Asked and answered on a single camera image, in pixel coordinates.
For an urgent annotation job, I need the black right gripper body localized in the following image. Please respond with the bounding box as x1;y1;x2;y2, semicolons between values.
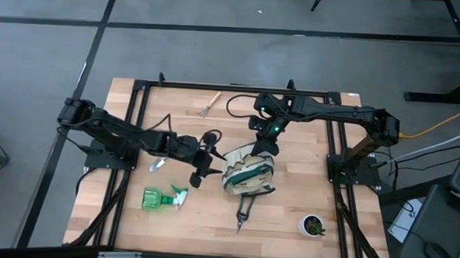
246;113;285;145

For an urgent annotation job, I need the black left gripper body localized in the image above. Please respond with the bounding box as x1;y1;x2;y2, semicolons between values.
172;129;220;190

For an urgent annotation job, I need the cream green gardening bag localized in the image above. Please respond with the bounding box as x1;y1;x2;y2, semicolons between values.
221;141;279;198

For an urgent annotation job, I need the metal trowel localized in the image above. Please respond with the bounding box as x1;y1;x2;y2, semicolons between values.
149;156;167;173

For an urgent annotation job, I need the green spray bottle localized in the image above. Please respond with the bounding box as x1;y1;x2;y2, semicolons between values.
140;183;190;213

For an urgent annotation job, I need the succulent in white pot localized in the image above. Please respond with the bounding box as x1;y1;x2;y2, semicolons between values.
296;213;327;239

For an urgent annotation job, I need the black chair leg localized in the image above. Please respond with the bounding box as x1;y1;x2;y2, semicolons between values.
300;0;326;12

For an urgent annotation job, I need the white paper sheet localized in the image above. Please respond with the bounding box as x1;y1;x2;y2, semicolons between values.
387;196;424;246

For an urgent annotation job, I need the black desk leg stand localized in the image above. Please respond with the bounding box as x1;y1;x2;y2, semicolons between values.
404;0;460;105

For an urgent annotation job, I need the black desk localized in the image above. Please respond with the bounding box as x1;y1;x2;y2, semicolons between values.
399;183;460;258

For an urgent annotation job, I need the black aluminium table frame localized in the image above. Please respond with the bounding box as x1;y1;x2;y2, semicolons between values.
63;68;399;258

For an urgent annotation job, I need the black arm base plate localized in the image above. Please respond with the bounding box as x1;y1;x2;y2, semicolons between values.
83;138;140;172
326;152;382;187

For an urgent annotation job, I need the white cable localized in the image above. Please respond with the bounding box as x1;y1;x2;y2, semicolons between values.
385;122;460;168

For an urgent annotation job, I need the yellow cable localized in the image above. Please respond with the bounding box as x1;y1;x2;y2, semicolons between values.
399;98;460;142

